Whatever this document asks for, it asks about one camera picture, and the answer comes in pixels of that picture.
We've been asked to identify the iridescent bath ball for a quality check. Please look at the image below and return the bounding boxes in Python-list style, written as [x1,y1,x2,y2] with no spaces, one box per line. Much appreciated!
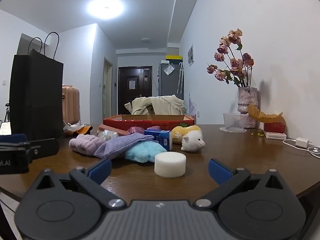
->
[97,129,119,143]

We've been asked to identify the round ceiling light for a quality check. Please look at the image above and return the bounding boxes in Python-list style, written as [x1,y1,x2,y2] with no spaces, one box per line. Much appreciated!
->
[86,0,124,19]

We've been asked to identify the dark entrance door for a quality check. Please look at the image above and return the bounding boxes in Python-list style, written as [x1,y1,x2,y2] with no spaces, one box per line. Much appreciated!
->
[118,66,152,116]

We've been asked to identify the blue carton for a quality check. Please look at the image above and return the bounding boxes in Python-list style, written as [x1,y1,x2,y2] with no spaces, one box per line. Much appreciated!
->
[144,128,173,152]

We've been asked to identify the pink satin scrunchie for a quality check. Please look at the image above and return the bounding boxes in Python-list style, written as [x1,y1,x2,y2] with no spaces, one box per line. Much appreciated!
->
[127,126,146,137]

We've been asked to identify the red cardboard box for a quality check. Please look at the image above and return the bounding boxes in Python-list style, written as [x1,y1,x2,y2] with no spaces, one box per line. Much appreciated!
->
[103,114,195,132]

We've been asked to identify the purple fuzzy headband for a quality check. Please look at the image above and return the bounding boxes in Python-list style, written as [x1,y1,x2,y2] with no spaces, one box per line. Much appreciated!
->
[69,134,104,157]

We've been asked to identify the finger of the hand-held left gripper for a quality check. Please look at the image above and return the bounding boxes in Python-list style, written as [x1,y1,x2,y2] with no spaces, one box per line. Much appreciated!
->
[0,133,28,144]
[29,138,60,160]

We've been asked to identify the framed wall picture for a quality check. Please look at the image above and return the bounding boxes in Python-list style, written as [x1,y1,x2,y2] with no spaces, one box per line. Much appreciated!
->
[187,43,195,67]

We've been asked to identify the black tripod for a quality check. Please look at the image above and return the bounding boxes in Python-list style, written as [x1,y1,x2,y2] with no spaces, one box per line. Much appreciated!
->
[3,102,12,123]

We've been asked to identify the white charger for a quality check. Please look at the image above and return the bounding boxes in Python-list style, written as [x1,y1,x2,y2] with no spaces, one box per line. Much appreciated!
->
[295,137,313,149]

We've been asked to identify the clear plastic container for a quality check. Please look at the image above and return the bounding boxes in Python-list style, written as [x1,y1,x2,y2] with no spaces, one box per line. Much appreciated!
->
[219,112,248,133]

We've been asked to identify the pink textured vase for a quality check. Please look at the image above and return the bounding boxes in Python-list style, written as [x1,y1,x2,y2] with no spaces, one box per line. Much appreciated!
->
[237,87,258,129]

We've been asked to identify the purple towel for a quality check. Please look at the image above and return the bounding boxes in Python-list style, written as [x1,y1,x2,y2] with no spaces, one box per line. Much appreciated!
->
[93,133,156,160]

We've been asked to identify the yellow white plush toy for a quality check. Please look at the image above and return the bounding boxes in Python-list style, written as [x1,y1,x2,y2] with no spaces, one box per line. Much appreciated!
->
[171,125,206,153]

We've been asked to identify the white round sponge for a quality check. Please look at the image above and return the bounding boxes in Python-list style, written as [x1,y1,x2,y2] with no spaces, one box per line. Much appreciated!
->
[154,151,187,178]

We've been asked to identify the flat white box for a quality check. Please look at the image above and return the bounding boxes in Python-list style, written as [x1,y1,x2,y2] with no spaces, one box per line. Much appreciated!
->
[265,131,287,140]

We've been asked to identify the white crumpled tissue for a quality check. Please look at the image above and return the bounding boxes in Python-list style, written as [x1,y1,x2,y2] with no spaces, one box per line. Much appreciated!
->
[63,122,86,133]

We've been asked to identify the blue fluffy cloth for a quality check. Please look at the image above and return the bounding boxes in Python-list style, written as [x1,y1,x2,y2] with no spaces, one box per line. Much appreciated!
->
[125,141,168,164]

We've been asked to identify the black paper bag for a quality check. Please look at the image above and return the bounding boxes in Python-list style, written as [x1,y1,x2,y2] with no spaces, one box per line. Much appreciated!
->
[9,32,64,141]

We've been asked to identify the dried pink roses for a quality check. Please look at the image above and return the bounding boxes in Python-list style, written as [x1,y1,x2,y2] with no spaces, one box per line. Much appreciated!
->
[206,28,255,88]

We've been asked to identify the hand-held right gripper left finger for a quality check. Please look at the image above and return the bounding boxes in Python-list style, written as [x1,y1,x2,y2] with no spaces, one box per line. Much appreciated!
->
[36,158,126,209]

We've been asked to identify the white folded umbrella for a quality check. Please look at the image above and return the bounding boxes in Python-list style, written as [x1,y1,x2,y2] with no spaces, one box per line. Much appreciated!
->
[176,62,184,94]

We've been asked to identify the beige jacket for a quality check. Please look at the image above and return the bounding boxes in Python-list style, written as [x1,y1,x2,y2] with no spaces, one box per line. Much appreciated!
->
[124,95,187,117]

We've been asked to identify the small red box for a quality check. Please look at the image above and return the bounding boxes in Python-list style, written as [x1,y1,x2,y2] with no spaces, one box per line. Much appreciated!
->
[263,122,286,133]

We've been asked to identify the pink suitcase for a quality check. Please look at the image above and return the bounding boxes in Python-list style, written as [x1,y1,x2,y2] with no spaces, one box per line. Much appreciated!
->
[62,85,80,125]

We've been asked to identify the white charger cable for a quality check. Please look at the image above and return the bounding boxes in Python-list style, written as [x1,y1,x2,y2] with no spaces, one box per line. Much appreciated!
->
[283,139,320,159]

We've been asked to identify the pale interior door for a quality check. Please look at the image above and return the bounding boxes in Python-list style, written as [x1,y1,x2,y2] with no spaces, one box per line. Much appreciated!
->
[103,57,114,117]

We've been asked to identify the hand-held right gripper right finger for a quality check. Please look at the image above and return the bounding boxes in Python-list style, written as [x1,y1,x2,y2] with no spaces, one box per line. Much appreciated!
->
[194,158,285,209]

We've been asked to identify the grey fridge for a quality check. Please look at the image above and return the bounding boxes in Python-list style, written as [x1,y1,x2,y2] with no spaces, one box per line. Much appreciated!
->
[158,62,184,101]

